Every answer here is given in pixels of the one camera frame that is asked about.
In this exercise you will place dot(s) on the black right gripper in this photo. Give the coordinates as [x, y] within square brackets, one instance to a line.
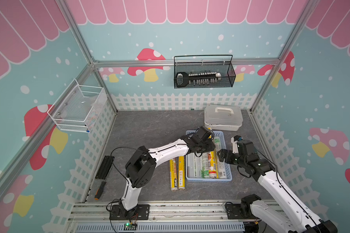
[228, 158]

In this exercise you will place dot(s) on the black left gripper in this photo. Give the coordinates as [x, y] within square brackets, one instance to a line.
[210, 146]

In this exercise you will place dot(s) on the light blue plastic basket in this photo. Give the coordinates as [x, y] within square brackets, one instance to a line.
[190, 171]

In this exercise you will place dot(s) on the clear grape plastic wrap roll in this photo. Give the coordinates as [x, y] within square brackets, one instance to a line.
[205, 166]

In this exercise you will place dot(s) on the yellow red chef wrap roll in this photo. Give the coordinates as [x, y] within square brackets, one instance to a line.
[181, 173]

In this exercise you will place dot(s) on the white green 300 wrap roll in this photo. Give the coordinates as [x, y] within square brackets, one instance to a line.
[199, 167]

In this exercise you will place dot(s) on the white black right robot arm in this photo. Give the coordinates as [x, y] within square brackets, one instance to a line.
[298, 218]

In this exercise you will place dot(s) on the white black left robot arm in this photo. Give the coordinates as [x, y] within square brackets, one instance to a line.
[140, 167]

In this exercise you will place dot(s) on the white lidded storage box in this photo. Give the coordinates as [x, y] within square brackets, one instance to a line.
[223, 118]

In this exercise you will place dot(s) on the black socket bit holder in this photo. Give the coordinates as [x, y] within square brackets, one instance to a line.
[183, 79]

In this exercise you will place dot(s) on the black flat tool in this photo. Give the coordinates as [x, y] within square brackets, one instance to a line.
[104, 168]

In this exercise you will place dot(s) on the small green circuit board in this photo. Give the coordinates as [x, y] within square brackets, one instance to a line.
[129, 226]

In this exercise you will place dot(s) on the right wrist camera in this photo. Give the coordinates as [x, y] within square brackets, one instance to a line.
[234, 141]

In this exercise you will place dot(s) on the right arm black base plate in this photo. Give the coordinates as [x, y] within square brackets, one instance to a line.
[236, 211]

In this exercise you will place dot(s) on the black wire mesh wall basket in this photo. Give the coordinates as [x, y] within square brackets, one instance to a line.
[207, 63]

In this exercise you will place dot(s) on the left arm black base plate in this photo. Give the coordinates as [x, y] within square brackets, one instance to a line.
[118, 212]

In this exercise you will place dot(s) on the orange black handled tool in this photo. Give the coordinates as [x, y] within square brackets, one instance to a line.
[100, 190]

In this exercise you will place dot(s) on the white wire mesh wall basket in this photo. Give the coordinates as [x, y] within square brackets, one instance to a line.
[78, 108]

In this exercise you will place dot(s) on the aluminium front rail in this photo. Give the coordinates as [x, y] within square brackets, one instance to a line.
[159, 211]

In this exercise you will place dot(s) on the white slotted cable duct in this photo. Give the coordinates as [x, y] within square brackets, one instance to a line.
[162, 227]

